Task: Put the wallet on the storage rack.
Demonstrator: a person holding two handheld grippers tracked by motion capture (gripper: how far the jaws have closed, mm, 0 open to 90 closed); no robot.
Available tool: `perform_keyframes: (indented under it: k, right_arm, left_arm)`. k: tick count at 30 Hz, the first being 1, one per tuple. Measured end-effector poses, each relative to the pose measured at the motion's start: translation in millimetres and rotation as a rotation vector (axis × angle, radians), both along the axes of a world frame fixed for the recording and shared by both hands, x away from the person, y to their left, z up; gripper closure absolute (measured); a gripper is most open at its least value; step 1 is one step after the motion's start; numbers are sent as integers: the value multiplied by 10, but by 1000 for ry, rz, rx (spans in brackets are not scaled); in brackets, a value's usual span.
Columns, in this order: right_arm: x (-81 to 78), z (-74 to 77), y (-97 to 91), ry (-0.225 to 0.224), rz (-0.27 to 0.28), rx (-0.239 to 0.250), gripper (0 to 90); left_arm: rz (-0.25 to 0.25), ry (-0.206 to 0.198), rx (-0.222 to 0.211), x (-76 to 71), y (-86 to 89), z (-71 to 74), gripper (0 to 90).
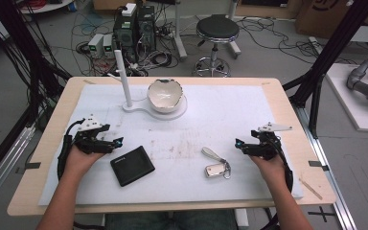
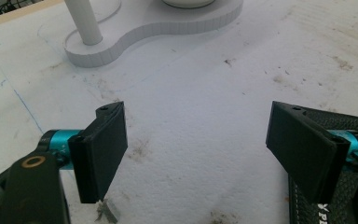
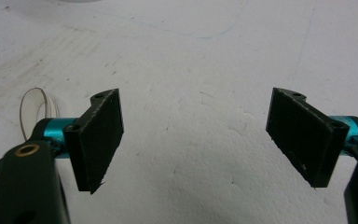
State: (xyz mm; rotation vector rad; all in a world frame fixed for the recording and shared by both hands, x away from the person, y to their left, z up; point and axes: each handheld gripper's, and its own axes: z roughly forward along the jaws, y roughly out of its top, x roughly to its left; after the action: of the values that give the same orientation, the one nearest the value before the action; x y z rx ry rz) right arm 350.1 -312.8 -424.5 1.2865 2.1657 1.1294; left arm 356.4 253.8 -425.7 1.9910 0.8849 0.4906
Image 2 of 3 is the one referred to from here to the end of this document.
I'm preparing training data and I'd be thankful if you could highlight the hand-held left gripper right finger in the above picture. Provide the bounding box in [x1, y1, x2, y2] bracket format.
[265, 101, 358, 204]

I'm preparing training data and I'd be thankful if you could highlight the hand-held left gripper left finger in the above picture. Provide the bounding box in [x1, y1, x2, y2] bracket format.
[39, 101, 129, 204]

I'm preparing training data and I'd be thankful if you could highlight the white rounded foam base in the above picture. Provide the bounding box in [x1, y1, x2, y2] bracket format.
[63, 0, 244, 68]

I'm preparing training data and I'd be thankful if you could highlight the white round bowl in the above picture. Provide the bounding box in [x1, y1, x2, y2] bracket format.
[162, 0, 216, 9]

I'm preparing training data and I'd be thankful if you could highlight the white cylindrical post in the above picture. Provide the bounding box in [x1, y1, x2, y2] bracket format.
[63, 0, 103, 47]

